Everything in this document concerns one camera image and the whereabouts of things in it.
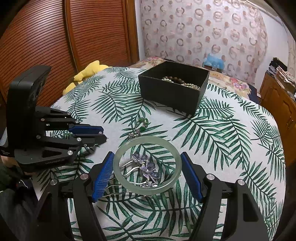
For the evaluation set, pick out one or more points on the blue plush toy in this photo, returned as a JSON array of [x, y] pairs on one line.
[[214, 61]]

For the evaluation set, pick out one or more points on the dark folded clothes stack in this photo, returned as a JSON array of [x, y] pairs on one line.
[[274, 64]]

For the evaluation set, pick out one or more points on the purple flower silver hairpin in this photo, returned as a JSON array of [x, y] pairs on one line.
[[148, 168]]

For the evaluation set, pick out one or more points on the navy bed sheet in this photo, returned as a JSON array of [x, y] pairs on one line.
[[254, 92]]

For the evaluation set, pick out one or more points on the wooden louvred wardrobe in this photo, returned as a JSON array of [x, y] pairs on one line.
[[57, 41]]

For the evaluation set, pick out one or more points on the pale jade bangle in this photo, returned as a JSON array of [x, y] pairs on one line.
[[118, 169]]

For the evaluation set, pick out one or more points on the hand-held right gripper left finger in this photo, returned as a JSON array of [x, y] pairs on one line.
[[101, 179]]

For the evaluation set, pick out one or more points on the yellow plush toy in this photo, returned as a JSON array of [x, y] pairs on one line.
[[86, 71]]

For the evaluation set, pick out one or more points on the wooden side cabinet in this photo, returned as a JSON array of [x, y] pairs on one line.
[[279, 106]]

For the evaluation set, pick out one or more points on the black square box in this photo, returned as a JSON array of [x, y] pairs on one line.
[[168, 97]]

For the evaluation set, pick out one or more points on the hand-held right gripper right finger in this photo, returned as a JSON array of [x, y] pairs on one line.
[[190, 176]]

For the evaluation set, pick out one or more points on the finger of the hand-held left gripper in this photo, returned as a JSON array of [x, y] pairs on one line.
[[85, 129], [92, 140]]

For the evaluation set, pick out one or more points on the patterned folded cloth stack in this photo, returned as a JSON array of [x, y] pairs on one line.
[[286, 75]]

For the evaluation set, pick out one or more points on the palm leaf print tablecloth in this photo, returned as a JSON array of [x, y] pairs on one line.
[[208, 143]]

